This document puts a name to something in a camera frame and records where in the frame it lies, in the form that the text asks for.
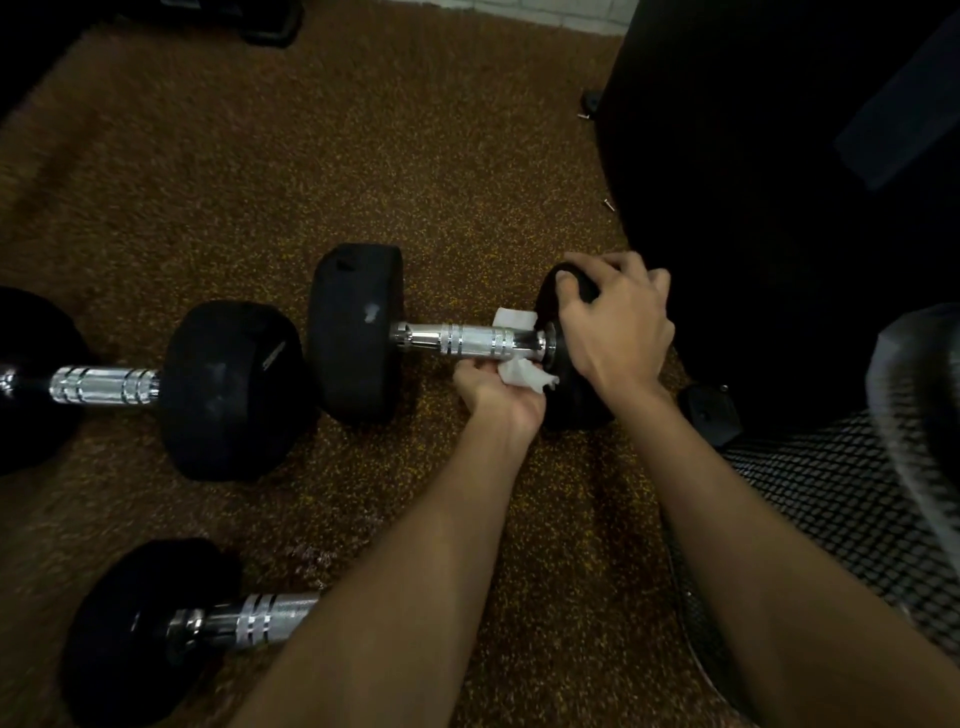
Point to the small black chrome dumbbell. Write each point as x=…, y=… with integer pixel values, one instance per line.
x=150, y=630

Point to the person's right hand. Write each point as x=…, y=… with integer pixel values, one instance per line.
x=622, y=337

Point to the person's left hand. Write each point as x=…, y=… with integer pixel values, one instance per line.
x=499, y=405

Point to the person's left forearm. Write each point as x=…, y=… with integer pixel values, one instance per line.
x=382, y=600

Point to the black bulky equipment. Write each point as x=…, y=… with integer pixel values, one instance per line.
x=765, y=187

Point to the white wet wipe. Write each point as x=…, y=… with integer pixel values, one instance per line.
x=525, y=371

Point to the black mesh waste basket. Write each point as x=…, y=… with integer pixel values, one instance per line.
x=840, y=510

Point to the large black chrome dumbbell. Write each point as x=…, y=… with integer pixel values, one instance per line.
x=352, y=330

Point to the black machine base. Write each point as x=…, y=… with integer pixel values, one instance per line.
x=247, y=19

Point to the medium black chrome dumbbell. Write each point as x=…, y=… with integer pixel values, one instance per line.
x=225, y=390

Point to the person's right forearm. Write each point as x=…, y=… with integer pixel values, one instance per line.
x=787, y=585

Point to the clear plastic bin liner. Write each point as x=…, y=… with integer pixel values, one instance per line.
x=915, y=420

